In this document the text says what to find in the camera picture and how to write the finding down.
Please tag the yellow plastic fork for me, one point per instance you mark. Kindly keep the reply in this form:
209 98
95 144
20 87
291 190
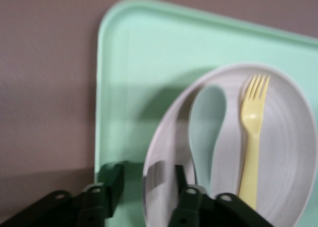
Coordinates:
252 137

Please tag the pale green plastic spoon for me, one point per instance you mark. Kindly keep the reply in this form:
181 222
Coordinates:
206 117

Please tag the beige round plate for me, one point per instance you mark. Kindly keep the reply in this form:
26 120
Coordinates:
280 150

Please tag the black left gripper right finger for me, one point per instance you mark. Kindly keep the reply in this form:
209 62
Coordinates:
190 204

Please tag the light green rectangular tray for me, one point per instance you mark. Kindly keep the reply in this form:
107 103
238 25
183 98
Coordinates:
149 50

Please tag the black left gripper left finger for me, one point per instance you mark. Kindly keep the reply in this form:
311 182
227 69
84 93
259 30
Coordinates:
113 184

